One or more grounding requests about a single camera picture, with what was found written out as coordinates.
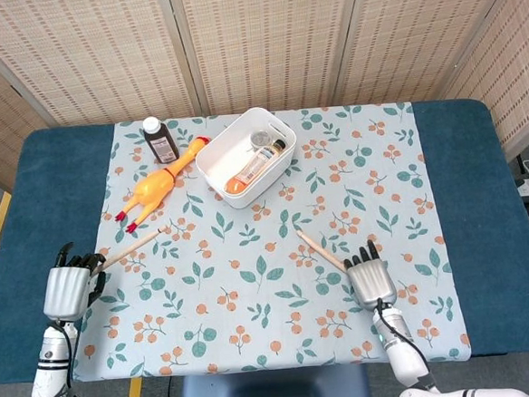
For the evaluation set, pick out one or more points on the woven bamboo folding screen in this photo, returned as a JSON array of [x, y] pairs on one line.
[[254, 45]]

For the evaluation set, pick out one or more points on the orange juice bottle black cap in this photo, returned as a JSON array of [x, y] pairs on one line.
[[252, 169]]

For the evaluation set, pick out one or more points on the small round metal tin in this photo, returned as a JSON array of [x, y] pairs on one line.
[[260, 139]]

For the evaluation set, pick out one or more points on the wooden stick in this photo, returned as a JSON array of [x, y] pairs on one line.
[[321, 251], [129, 249]]

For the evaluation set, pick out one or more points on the white plastic storage bin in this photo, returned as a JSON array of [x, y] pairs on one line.
[[246, 158]]

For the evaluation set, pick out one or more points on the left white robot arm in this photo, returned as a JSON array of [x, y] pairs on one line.
[[49, 372]]

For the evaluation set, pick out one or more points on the floral leaf print tablecloth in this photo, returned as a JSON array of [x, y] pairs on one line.
[[271, 298]]

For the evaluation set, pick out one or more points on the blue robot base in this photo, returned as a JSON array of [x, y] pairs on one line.
[[273, 393]]

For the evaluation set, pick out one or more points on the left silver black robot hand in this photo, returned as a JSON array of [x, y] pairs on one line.
[[71, 289]]

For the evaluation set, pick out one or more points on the yellow rubber chicken toy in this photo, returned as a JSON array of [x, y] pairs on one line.
[[157, 185]]

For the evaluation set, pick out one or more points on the brown bottle white cap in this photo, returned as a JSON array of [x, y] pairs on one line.
[[161, 144]]

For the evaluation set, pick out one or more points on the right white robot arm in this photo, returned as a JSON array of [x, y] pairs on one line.
[[421, 364]]

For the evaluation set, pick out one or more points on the blue table cover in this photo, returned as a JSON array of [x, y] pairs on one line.
[[33, 201]]

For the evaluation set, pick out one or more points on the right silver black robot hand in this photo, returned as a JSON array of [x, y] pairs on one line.
[[371, 277]]

